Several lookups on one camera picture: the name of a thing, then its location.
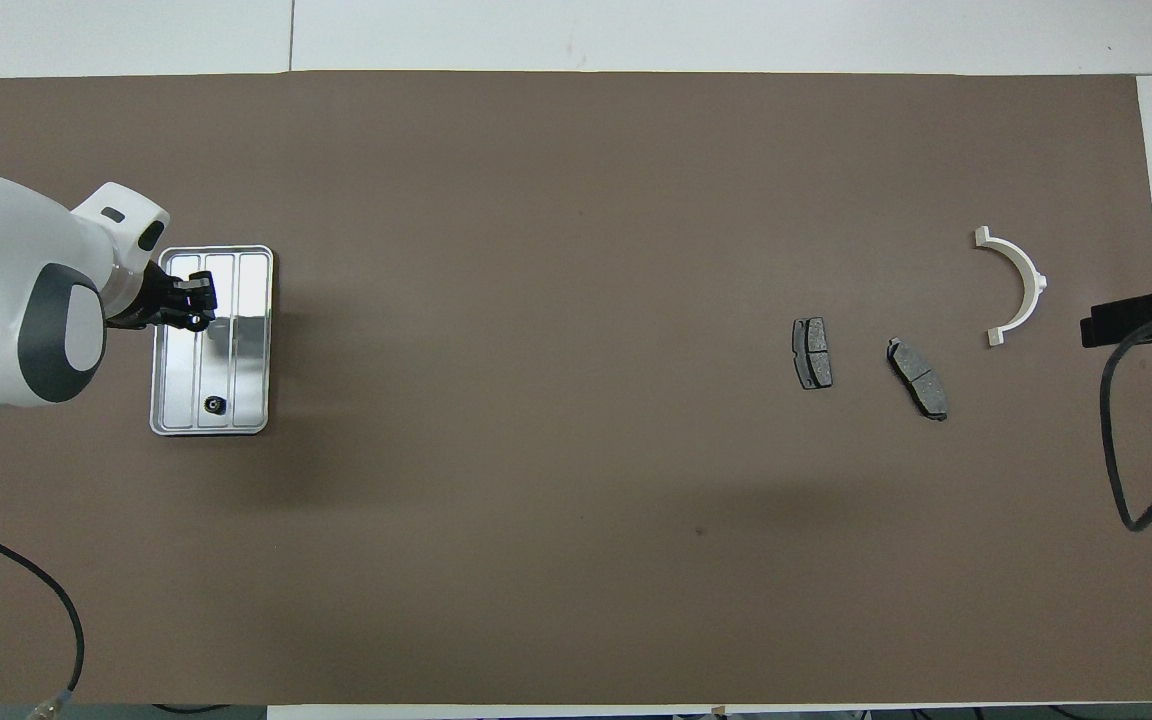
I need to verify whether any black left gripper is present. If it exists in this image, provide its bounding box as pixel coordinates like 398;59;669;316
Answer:
106;262;220;334

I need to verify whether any silver ribbed metal tray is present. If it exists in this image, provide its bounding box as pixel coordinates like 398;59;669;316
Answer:
149;245;275;437

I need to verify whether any long dark brake pad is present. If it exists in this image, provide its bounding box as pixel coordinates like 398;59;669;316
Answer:
886;337;949;422

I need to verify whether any short dark brake pad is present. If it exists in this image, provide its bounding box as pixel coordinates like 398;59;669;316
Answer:
791;317;834;390

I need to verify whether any brown table mat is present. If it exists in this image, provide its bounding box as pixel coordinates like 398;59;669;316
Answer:
0;70;1152;707

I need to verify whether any white half-ring bracket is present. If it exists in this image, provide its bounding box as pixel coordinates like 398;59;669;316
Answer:
973;226;1049;348

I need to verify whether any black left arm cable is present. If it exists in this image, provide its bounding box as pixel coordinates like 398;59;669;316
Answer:
0;517;87;703

